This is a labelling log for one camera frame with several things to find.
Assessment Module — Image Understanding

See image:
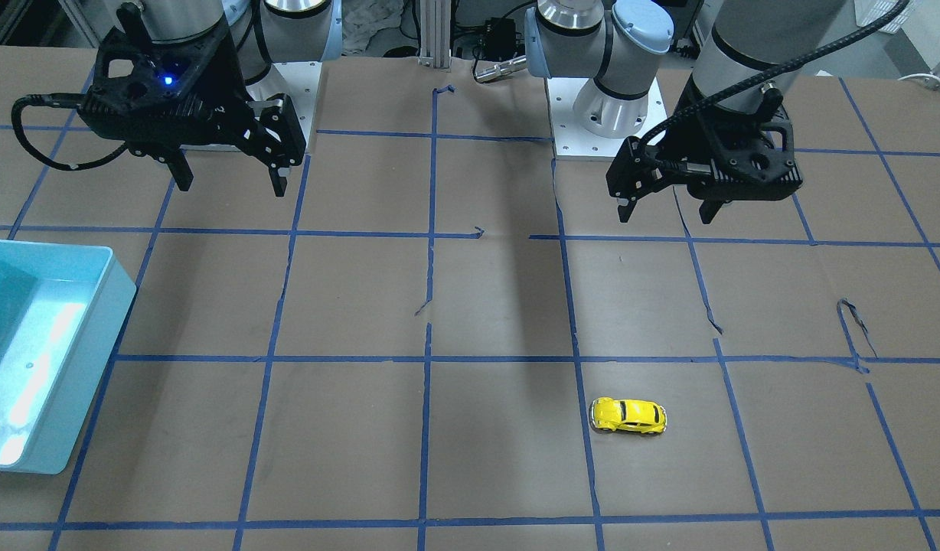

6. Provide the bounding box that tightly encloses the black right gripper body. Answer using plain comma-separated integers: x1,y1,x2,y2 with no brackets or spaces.
78,4,305,171

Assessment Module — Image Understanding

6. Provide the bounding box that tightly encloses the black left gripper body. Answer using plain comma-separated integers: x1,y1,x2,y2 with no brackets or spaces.
606,100,804,203

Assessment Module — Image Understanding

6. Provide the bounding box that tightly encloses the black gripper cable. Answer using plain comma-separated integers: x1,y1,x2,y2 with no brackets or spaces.
11,93,128,171
640,0,911,148

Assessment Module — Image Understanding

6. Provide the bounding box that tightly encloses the light blue plastic bin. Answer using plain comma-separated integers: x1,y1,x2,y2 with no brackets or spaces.
0,240,137,474

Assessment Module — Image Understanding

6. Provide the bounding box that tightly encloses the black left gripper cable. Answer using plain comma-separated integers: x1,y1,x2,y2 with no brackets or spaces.
640,0,911,148

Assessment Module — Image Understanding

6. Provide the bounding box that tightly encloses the yellow beetle toy car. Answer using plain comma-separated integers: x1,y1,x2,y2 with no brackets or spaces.
589,396,668,435

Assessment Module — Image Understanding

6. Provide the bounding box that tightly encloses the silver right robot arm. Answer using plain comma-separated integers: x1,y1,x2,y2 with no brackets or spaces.
77,1,343,197

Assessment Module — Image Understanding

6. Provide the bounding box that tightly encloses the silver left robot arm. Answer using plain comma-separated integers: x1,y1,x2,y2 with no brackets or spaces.
525,1,842,223

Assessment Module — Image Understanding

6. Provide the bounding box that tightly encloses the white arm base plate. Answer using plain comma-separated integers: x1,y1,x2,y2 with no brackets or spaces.
546,77,667,161
187,61,322,152

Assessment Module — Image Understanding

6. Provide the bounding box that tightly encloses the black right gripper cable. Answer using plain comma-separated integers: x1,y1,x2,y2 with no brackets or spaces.
11,93,128,171

